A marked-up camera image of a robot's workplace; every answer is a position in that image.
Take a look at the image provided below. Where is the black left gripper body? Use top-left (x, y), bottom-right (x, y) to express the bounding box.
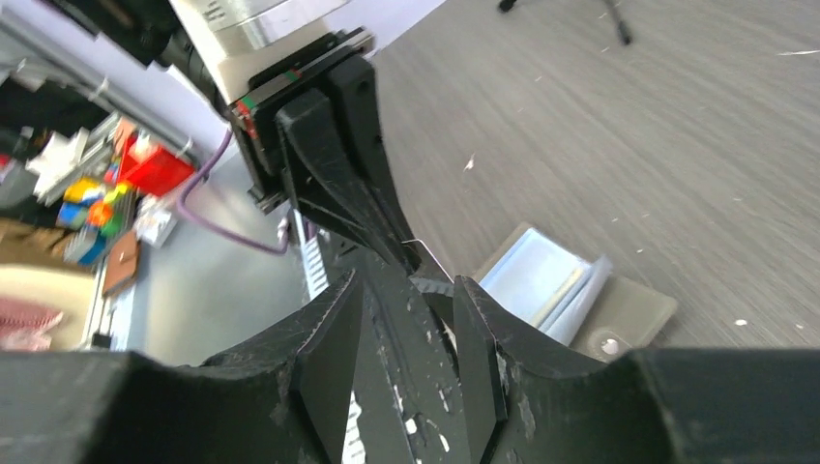
top-left (172, 1), bottom-right (373, 211)

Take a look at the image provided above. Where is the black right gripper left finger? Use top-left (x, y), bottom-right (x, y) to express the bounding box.
top-left (1, 309), bottom-right (327, 463)

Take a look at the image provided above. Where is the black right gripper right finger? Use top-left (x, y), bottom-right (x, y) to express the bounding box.
top-left (454, 276), bottom-right (819, 463)

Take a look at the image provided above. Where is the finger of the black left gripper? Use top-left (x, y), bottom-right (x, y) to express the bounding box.
top-left (325, 55), bottom-right (418, 256)
top-left (276, 89), bottom-right (417, 270)

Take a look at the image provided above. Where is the beige card holder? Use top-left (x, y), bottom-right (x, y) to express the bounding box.
top-left (474, 222), bottom-right (678, 363)

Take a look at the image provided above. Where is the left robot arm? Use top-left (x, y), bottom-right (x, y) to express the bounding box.
top-left (55, 0), bottom-right (421, 273)

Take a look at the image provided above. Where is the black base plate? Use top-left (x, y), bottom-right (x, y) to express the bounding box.
top-left (321, 234), bottom-right (470, 463)

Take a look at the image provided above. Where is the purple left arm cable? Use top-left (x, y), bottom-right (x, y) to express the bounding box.
top-left (176, 128), bottom-right (291, 257)

